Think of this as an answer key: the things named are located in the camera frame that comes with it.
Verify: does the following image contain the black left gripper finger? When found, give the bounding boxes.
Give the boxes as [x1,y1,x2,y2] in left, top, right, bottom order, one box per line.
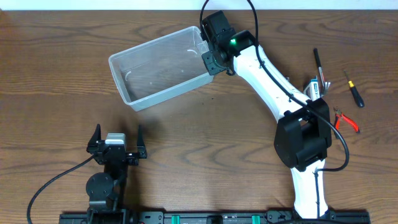
[136,125,146,152]
[88,124,101,147]

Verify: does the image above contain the clear plastic storage container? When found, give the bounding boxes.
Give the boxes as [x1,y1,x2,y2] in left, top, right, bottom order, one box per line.
[108,26,213,111]

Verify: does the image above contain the blue white screwdriver box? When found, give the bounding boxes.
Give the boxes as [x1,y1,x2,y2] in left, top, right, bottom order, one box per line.
[303,77,321,101]

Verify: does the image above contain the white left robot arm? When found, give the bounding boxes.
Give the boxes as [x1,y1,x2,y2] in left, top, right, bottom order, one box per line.
[86,124,147,224]

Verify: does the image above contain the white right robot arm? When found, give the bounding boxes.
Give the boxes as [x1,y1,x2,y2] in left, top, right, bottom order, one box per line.
[200,11,331,219]

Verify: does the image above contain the black yellow screwdriver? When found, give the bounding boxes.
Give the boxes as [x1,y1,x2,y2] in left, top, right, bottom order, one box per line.
[343,70,364,108]

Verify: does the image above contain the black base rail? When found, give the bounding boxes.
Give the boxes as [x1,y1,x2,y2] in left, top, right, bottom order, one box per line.
[58,210,371,224]

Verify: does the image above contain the red handled pliers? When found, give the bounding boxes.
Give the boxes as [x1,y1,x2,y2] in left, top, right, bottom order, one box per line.
[333,108,360,134]

